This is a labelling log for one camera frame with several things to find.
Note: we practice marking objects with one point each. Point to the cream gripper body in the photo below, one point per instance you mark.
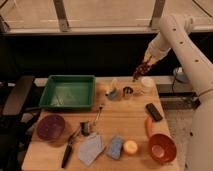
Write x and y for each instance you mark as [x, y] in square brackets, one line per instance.
[149, 60]

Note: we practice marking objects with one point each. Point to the bunch of red grapes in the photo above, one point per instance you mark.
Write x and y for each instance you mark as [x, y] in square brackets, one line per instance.
[141, 70]

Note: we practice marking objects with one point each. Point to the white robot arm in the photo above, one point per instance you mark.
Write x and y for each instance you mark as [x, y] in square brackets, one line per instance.
[173, 34]

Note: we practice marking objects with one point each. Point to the white paper cup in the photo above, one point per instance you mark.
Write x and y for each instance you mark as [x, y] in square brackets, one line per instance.
[147, 84]

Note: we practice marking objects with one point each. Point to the small metal cup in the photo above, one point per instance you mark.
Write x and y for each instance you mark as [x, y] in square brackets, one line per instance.
[127, 92]

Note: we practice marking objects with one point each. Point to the black remote control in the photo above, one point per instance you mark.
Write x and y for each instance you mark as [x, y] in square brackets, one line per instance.
[154, 112]

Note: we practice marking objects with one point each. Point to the orange carrot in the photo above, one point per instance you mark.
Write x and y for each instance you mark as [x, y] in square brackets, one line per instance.
[148, 125]

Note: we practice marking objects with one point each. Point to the green plastic tray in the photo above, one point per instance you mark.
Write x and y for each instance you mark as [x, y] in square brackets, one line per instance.
[68, 92]

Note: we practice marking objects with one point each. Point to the yellow round sponge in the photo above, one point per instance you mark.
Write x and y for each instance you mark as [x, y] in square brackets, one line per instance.
[130, 147]

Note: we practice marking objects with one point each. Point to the orange bowl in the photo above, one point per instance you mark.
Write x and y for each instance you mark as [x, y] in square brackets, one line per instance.
[162, 148]

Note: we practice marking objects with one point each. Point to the black binder clip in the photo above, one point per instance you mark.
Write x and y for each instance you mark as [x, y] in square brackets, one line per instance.
[85, 128]

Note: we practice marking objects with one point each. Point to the blue sponge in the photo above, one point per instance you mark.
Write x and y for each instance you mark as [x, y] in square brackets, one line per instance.
[115, 147]

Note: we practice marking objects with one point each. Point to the light blue cloth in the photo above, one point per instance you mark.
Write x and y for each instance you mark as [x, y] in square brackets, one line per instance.
[90, 148]

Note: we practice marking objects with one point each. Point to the black chair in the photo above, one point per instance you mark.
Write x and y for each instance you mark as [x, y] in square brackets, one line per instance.
[15, 120]

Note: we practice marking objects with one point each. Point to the black handled knife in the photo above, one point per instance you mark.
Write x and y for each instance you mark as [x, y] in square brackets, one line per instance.
[68, 149]

